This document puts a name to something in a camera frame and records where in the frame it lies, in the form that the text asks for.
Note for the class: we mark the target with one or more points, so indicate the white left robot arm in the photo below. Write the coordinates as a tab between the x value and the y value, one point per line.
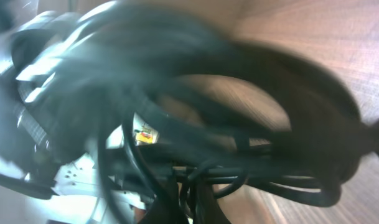
57	95

